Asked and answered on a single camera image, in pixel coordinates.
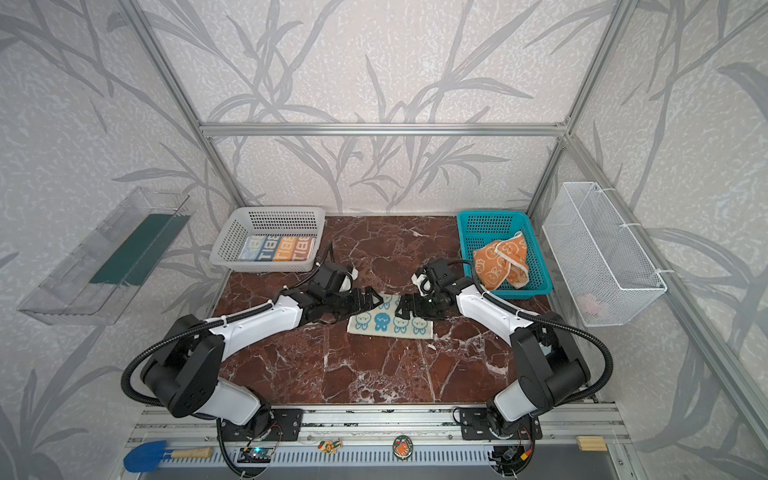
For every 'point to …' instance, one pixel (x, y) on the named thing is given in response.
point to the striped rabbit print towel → (278, 248)
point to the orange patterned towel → (502, 260)
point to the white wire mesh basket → (607, 277)
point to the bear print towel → (382, 320)
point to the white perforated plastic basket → (233, 225)
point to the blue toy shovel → (146, 457)
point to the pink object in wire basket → (588, 303)
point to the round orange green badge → (403, 446)
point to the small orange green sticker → (329, 447)
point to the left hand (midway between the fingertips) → (377, 296)
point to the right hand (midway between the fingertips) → (408, 304)
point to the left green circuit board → (255, 454)
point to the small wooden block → (592, 443)
